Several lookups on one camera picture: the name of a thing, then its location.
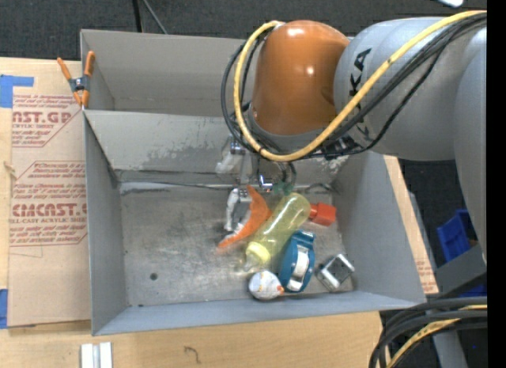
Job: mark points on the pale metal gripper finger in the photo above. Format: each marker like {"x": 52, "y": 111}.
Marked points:
{"x": 233, "y": 210}
{"x": 226, "y": 164}

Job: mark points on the orange curved toy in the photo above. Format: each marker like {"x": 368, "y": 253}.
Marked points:
{"x": 259, "y": 216}

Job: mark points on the yellow clear plastic bottle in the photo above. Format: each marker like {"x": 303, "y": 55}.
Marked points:
{"x": 278, "y": 228}

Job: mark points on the grey metal bin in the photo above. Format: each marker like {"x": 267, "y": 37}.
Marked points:
{"x": 178, "y": 240}

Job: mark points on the blue and white tape dispenser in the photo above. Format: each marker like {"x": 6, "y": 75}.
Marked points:
{"x": 294, "y": 259}

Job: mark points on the white and orange toy chicken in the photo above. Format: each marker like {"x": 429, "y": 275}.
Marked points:
{"x": 264, "y": 285}

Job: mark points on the red small block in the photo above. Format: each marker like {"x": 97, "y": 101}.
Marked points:
{"x": 325, "y": 214}

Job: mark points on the silver metal square clip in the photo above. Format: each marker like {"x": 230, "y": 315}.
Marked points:
{"x": 336, "y": 271}

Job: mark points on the brown cardboard board red print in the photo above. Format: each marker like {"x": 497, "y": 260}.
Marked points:
{"x": 47, "y": 279}

